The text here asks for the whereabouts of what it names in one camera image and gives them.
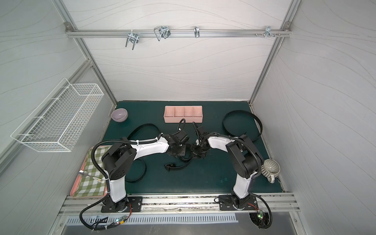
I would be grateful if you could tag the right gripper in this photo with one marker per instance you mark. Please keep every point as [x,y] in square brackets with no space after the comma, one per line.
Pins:
[198,150]

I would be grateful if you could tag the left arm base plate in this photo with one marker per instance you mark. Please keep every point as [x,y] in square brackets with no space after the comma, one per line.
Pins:
[128,204]

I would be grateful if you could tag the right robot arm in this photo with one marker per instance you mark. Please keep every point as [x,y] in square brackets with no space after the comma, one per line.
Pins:
[245,158]

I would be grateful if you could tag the horizontal aluminium rail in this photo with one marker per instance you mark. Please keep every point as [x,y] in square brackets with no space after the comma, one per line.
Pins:
[176,33]

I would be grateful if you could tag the white wire basket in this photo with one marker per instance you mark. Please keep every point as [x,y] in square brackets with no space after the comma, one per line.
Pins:
[57,123]

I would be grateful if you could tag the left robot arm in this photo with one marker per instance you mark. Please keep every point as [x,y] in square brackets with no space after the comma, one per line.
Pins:
[117,161]

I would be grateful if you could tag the pink divided storage box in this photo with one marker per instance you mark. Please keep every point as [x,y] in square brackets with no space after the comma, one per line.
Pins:
[174,114]

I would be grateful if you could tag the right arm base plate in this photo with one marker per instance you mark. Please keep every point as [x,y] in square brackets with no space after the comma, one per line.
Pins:
[226,203]

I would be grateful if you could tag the metal spoon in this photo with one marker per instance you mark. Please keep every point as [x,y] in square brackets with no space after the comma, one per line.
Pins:
[84,173]

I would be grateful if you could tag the green checked cloth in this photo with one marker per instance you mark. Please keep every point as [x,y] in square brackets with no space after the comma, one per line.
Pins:
[91,179]

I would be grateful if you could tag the metal hook clamp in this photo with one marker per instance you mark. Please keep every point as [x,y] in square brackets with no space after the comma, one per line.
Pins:
[162,32]
[132,39]
[196,32]
[268,33]

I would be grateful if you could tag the purple bowl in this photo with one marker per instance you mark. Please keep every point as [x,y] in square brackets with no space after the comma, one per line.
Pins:
[119,115]

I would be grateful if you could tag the pink tray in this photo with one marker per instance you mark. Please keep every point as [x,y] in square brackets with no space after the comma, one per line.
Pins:
[77,179]

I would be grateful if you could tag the white ribbed cup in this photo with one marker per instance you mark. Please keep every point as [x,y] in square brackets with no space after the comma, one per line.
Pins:
[270,169]

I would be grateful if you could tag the front aluminium frame rail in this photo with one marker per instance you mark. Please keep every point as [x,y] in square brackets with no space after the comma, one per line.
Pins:
[204,203]

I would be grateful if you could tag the long black belt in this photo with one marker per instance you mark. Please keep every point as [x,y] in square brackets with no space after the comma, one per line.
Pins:
[184,157]

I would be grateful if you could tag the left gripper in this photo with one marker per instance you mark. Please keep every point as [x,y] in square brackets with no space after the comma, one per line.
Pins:
[180,149]

